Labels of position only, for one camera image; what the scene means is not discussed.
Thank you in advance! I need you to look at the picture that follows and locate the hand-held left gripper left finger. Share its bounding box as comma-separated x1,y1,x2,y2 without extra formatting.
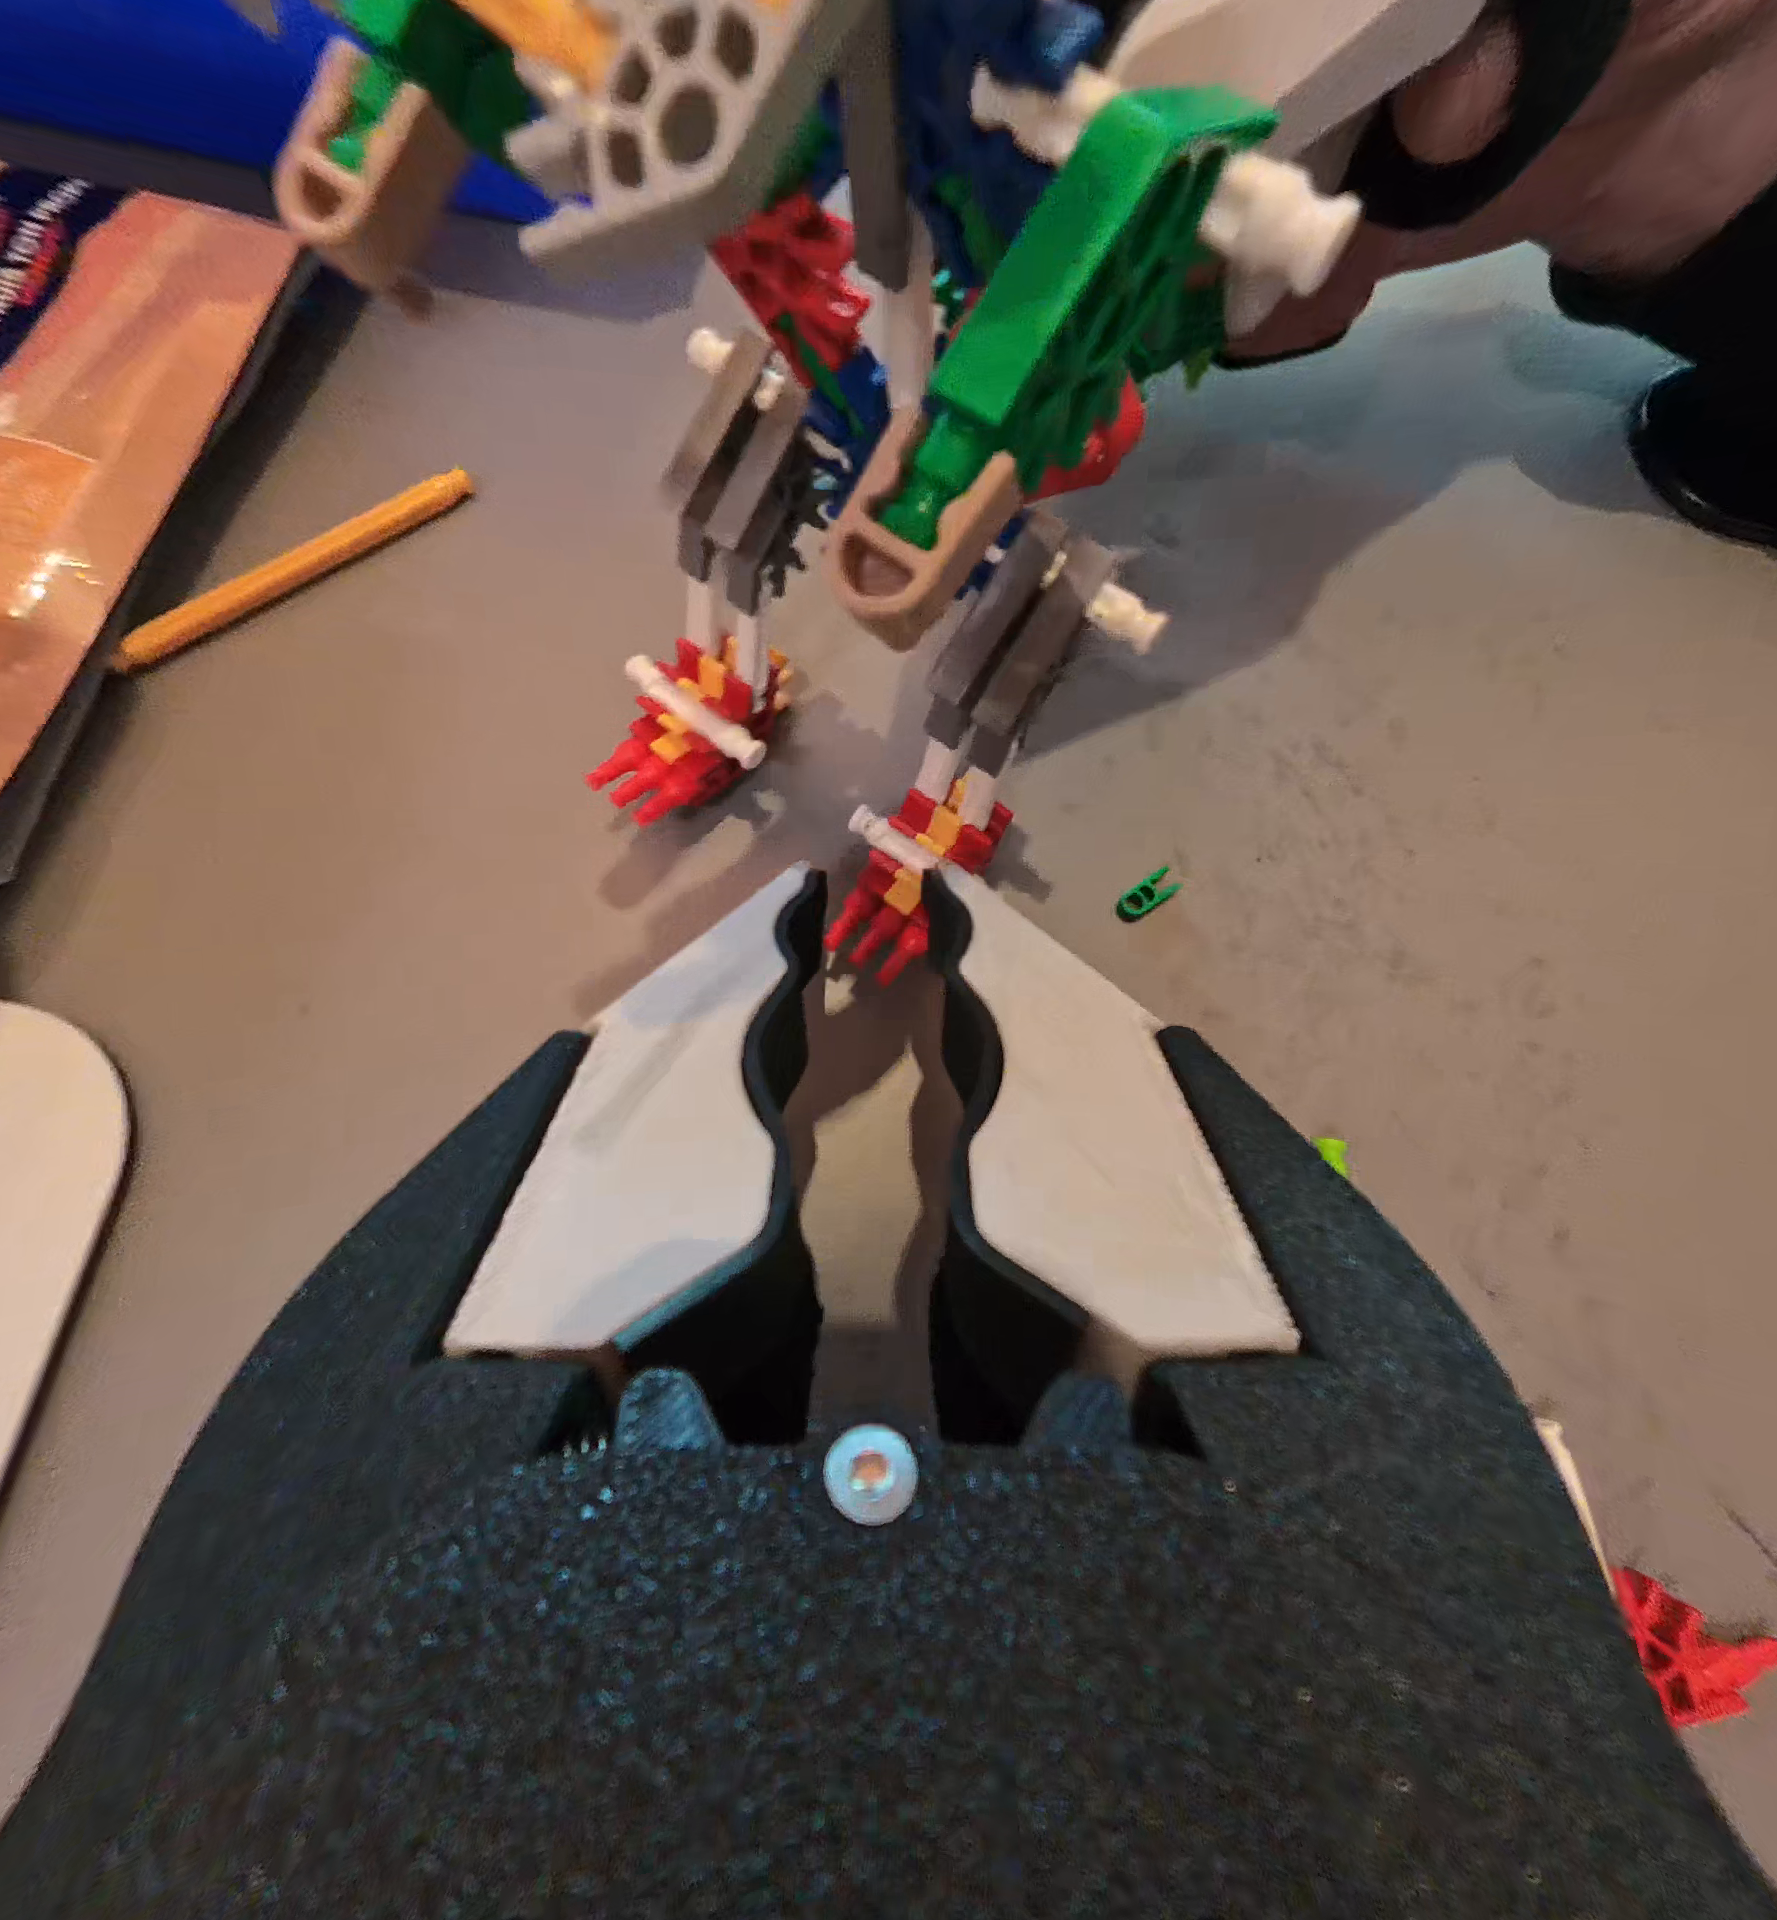
442,867,830,1358

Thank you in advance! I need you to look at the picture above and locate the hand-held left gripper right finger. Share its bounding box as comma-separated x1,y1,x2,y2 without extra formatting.
921,870,1302,1358

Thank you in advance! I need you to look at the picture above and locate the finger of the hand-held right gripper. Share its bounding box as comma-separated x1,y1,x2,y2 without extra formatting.
1106,0,1493,155

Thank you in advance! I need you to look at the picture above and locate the colourful construction toy model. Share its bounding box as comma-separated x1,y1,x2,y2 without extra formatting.
271,0,1361,992

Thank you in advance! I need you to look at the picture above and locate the red corner connector assembly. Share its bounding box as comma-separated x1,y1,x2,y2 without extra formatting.
1530,1410,1777,1730

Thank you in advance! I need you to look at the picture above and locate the person's right hand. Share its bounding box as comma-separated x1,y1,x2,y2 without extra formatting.
1223,0,1777,368

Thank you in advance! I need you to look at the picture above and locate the black flat disc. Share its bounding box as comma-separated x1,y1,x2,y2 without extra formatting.
1628,360,1777,567

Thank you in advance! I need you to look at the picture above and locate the long orange rod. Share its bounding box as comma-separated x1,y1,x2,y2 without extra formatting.
110,469,476,677

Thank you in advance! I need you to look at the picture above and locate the printed toy packaging bag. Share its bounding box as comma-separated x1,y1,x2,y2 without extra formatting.
0,150,306,962

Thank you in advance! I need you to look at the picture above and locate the blue storage bin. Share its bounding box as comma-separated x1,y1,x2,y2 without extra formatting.
0,0,562,227

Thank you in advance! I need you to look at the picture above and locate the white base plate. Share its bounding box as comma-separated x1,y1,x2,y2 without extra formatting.
0,992,131,1666

